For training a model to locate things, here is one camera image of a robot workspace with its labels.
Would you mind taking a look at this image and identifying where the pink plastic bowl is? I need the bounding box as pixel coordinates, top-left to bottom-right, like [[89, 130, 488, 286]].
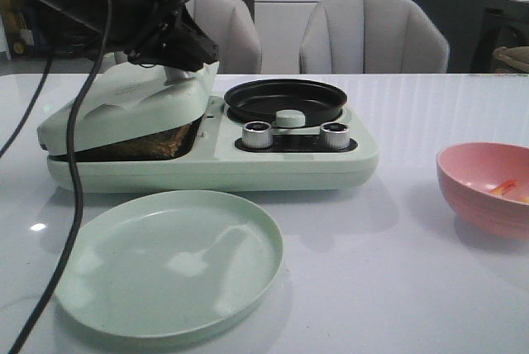
[[436, 142, 528, 241]]

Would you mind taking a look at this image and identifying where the silver control knob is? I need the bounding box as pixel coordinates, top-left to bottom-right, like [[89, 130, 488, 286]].
[[241, 121, 273, 150], [319, 122, 350, 150]]

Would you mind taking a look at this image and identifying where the breakfast maker hinged lid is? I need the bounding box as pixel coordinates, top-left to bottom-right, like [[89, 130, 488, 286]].
[[36, 60, 221, 153]]

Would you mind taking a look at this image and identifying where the orange shrimp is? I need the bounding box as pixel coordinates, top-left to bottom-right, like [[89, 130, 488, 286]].
[[489, 179, 528, 203]]

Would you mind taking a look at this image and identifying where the left silver control knob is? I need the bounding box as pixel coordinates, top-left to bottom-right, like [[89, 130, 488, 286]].
[[241, 121, 273, 150]]

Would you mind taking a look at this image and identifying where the right grey upholstered chair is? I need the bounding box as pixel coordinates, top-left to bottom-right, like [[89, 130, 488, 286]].
[[299, 0, 450, 74]]

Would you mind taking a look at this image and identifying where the white refrigerator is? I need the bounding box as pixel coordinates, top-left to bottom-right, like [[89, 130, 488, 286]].
[[254, 0, 321, 74]]

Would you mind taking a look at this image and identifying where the black round frying pan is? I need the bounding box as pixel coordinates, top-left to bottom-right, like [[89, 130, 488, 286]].
[[224, 79, 347, 127]]

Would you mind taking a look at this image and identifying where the grey upholstered chair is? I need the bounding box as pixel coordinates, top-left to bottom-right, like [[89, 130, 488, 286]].
[[299, 0, 450, 74], [114, 0, 262, 80]]

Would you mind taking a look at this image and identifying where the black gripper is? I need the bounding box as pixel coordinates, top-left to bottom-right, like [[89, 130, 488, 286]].
[[98, 0, 218, 72]]

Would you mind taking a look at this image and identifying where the mint green breakfast maker base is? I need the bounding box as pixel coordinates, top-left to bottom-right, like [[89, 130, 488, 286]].
[[46, 95, 380, 194]]

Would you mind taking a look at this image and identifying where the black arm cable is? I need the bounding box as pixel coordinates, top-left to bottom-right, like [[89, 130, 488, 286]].
[[0, 0, 115, 354]]

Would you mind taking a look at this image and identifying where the bread slice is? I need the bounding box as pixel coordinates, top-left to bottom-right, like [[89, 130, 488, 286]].
[[78, 122, 193, 161]]

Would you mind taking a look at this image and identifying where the left grey upholstered chair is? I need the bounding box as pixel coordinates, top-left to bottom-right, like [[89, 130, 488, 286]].
[[114, 0, 262, 80]]

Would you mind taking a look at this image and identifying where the right silver control knob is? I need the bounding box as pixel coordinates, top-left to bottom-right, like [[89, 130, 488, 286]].
[[319, 122, 350, 150]]

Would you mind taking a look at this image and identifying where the black washing machine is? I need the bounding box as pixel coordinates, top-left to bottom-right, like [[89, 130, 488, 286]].
[[470, 0, 528, 73]]

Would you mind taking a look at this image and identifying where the mint green round plate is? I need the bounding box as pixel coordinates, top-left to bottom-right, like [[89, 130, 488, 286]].
[[55, 190, 284, 342]]

